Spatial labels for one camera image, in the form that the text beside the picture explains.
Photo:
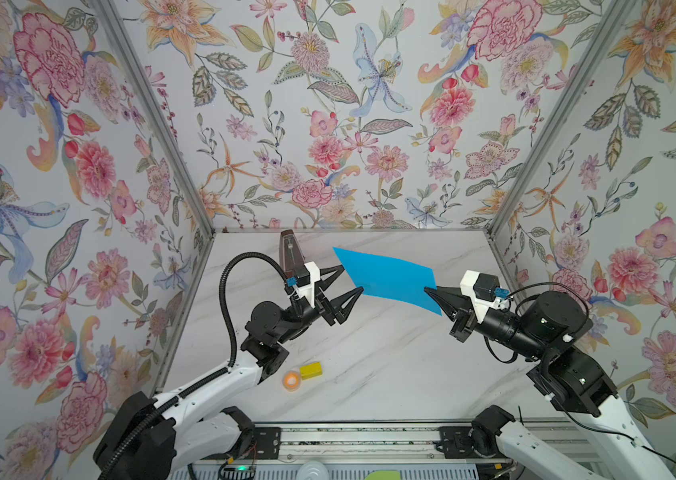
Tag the blue square paper sheet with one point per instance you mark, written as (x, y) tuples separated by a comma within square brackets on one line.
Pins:
[(390, 278)]

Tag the brown wooden metronome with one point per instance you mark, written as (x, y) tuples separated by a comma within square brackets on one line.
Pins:
[(291, 258)]

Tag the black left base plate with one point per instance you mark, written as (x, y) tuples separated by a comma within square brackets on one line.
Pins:
[(258, 443)]

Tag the right back aluminium corner post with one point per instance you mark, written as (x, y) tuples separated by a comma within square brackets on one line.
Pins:
[(612, 20)]

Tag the left back aluminium corner post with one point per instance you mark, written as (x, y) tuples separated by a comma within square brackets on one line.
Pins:
[(115, 30)]

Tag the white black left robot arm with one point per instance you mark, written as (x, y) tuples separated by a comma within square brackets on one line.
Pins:
[(150, 437)]

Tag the yellow block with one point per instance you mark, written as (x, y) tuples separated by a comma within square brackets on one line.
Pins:
[(311, 370)]

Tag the aluminium front rail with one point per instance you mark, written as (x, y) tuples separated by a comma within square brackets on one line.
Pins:
[(360, 442)]

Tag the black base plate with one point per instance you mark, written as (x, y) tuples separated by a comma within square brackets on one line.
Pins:
[(465, 442), (258, 443)]

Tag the orange tape roll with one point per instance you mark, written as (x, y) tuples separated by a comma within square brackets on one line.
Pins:
[(292, 381)]

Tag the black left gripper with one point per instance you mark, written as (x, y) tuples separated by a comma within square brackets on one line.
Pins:
[(316, 279)]

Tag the aluminium corner post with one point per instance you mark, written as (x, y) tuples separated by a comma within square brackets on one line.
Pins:
[(612, 20), (115, 30)]

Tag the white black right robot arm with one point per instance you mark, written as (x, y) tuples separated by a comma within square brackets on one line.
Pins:
[(573, 383)]

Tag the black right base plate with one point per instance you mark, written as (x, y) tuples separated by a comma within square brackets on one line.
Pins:
[(465, 442)]

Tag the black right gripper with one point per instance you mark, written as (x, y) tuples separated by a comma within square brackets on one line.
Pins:
[(456, 306)]

